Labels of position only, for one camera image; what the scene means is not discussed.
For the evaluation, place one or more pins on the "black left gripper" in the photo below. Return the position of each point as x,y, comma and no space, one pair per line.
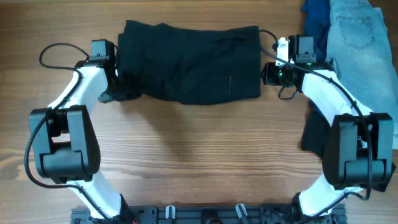
104,98

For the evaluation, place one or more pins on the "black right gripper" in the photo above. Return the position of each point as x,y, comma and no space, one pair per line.
268,76

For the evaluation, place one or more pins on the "black shorts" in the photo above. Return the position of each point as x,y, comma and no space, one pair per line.
192,67

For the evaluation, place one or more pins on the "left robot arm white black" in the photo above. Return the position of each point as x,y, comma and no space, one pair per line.
63,151

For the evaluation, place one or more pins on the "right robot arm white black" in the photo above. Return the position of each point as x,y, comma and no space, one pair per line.
321,85

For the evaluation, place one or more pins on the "black garment under pile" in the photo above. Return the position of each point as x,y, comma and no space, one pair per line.
353,154

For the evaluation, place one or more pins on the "dark blue garment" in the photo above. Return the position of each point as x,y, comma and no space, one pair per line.
317,24

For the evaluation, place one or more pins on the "light blue denim shorts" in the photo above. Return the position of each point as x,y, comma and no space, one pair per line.
359,49

